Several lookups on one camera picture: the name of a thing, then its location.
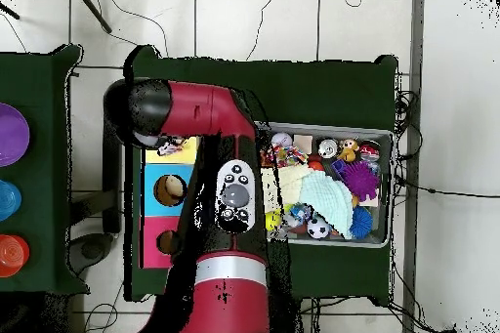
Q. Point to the polka-dot paper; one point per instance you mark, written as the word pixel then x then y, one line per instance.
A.
pixel 172 147
pixel 287 155

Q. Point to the wooden three-hole sorting box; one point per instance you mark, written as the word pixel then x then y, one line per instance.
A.
pixel 154 192

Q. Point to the silver mesh bin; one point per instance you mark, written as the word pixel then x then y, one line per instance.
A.
pixel 379 236

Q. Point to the white toy baseball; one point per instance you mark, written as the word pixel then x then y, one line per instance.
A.
pixel 281 139

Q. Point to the cream cloth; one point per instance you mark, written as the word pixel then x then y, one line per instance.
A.
pixel 289 180

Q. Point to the plain wooden block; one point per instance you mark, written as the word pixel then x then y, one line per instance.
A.
pixel 303 144

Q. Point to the silver drink can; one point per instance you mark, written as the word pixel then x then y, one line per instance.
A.
pixel 327 148

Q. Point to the mint green cloth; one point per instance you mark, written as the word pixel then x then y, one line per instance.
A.
pixel 328 196

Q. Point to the dark green tablecloth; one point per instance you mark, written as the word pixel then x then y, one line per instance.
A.
pixel 312 91

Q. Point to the brown monkey plush toy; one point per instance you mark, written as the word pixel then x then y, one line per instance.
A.
pixel 347 149

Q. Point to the purple spiky ball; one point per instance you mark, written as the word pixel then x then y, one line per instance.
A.
pixel 359 180

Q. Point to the blue fuzzy ball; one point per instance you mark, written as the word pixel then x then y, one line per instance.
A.
pixel 361 223

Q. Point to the dark green side-table cloth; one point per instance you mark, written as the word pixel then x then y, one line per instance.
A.
pixel 50 192

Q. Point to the dark tripod leg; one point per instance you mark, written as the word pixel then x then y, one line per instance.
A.
pixel 93 10
pixel 9 11

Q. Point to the purple plastic bowl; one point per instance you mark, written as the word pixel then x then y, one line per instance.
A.
pixel 11 133

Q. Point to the blue plastic bowl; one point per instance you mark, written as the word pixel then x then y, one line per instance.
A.
pixel 8 200

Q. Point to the orange plastic bowl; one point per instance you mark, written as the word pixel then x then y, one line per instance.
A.
pixel 13 255

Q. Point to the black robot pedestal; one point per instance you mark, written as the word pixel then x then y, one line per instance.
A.
pixel 291 321

